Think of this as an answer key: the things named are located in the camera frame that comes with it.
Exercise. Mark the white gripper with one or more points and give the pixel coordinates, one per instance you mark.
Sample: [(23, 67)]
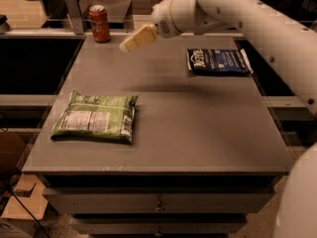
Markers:
[(161, 20)]

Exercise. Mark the blue kettle chip bag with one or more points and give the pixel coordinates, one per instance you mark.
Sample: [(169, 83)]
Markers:
[(217, 62)]

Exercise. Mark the cardboard box on floor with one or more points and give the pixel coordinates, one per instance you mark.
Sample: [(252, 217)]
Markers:
[(27, 202)]

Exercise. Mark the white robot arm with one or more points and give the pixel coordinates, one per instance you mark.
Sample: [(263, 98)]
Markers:
[(283, 48)]

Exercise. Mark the red coke can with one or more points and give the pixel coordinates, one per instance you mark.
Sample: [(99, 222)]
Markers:
[(99, 24)]

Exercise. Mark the green jalapeno chip bag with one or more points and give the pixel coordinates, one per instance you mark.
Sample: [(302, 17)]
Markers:
[(108, 118)]

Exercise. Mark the grey drawer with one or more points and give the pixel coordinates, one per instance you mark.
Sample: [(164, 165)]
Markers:
[(114, 201), (162, 224)]

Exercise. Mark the grey upper drawer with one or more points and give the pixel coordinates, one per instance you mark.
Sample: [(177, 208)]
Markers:
[(114, 201)]

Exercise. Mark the left metal bracket post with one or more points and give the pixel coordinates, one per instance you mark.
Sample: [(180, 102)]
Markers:
[(75, 16)]

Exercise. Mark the grey lower drawer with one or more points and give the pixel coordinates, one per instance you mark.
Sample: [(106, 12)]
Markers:
[(162, 224)]

